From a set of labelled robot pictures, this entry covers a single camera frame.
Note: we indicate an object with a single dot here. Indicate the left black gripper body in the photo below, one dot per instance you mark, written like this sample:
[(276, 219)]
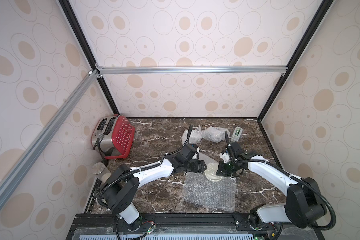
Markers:
[(193, 166)]

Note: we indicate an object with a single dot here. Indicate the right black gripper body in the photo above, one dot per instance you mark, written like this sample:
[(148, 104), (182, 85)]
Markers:
[(226, 169)]

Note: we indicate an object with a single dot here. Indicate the plain cream bowl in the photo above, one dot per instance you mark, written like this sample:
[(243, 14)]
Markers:
[(211, 172)]

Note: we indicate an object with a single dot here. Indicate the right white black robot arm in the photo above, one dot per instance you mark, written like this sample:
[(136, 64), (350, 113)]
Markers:
[(305, 206)]

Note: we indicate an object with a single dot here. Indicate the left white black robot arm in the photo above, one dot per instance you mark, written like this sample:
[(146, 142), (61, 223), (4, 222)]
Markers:
[(118, 191)]

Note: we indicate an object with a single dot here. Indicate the white green small device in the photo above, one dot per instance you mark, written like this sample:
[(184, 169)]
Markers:
[(236, 134)]

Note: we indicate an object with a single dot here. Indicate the red silver toaster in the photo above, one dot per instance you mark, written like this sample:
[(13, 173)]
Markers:
[(113, 137)]

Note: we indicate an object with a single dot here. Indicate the upper glass jar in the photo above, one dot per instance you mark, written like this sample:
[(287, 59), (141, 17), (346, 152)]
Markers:
[(101, 172)]

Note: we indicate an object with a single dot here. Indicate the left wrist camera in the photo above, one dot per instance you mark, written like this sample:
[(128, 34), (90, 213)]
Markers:
[(188, 153)]

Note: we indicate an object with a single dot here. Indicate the horizontal aluminium frame bar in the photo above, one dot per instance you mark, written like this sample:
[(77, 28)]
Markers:
[(197, 70)]

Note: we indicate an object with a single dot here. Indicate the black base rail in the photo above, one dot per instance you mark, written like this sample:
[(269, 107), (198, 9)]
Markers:
[(185, 227)]

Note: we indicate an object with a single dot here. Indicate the diagonal aluminium frame bar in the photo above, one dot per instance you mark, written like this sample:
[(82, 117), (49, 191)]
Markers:
[(14, 177)]

